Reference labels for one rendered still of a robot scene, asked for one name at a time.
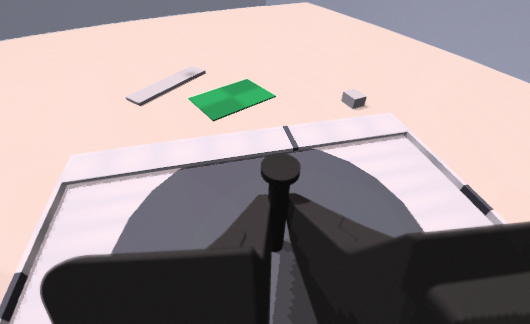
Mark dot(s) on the white flat bar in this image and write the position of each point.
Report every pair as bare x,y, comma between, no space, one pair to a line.
165,85

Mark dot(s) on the green flat rectangular pad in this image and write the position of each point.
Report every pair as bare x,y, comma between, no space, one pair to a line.
226,100

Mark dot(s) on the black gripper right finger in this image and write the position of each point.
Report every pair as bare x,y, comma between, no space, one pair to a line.
356,275

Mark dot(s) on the black steel clevis pin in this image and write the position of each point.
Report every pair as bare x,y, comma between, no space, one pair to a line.
280,170

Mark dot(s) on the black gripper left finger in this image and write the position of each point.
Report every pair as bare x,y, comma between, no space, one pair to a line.
229,282

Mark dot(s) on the grey round disc with small hole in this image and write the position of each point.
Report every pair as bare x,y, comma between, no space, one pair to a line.
195,205

